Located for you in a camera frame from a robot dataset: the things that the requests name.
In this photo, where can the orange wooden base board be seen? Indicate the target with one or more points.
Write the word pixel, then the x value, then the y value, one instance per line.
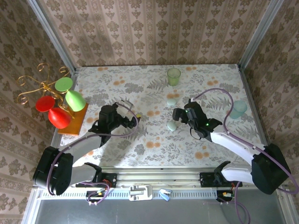
pixel 77 121

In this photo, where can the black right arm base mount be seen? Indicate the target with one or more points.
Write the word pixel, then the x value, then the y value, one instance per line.
pixel 205 178

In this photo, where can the green plastic goblet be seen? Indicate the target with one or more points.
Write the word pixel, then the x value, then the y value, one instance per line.
pixel 74 100

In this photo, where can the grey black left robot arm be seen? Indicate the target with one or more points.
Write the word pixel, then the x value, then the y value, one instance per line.
pixel 79 145

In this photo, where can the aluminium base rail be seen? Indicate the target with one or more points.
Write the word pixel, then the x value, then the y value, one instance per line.
pixel 158 177

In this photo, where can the green translucent plastic cup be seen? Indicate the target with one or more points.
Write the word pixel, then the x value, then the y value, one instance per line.
pixel 174 78

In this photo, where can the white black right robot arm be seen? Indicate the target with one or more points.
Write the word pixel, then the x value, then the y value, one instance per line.
pixel 236 144

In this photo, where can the blue translucent plastic cup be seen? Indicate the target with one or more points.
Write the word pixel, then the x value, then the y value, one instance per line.
pixel 237 110

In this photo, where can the aluminium frame post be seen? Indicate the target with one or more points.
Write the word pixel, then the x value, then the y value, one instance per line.
pixel 259 35
pixel 53 37

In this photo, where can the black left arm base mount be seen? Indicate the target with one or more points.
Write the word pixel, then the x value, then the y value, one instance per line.
pixel 112 179

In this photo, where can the white plastic bracket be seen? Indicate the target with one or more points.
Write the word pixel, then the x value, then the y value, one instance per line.
pixel 140 192

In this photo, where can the black yellow power connector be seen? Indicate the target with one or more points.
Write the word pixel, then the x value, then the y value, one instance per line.
pixel 225 194
pixel 98 193

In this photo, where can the red plastic goblet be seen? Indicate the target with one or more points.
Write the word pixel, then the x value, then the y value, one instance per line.
pixel 59 119

